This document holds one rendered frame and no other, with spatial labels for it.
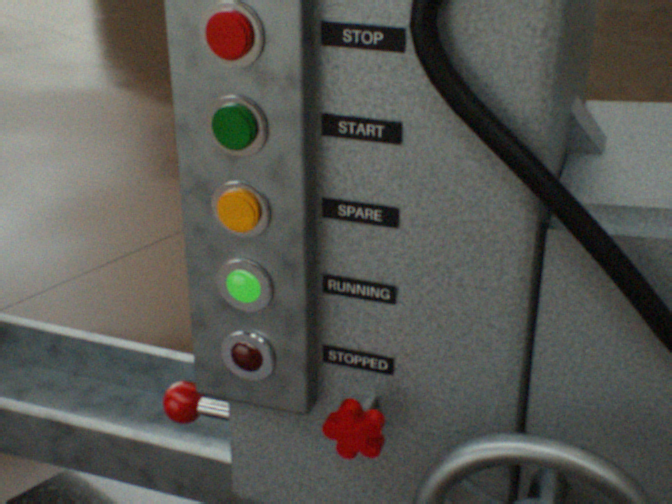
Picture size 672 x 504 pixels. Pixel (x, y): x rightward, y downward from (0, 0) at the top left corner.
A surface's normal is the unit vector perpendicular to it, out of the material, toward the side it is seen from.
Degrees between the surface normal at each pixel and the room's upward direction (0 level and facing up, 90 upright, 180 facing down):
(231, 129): 90
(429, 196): 90
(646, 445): 90
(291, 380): 90
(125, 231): 0
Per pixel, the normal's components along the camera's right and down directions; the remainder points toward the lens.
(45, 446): -0.32, 0.44
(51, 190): 0.00, -0.88
